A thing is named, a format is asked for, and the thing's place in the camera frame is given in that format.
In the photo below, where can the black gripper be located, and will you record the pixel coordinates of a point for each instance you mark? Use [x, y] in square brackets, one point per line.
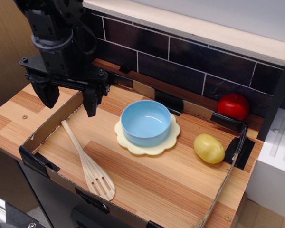
[62, 63]

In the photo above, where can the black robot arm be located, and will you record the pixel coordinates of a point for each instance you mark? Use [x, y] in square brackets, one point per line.
[51, 19]

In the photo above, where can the cream scalloped plate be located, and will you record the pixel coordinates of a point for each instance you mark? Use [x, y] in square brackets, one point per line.
[168, 142]

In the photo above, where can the cardboard fence with black tape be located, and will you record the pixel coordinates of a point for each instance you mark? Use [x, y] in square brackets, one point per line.
[175, 189]

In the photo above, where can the light blue plastic bowl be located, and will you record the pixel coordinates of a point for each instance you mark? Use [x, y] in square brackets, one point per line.
[146, 123]

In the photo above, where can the yellow toy potato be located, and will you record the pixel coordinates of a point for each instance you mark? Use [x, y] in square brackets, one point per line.
[209, 149]

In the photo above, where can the red toy tomato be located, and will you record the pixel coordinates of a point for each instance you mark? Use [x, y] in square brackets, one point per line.
[234, 105]

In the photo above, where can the wooden slotted spatula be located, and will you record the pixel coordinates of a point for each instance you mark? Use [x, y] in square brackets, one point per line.
[97, 180]

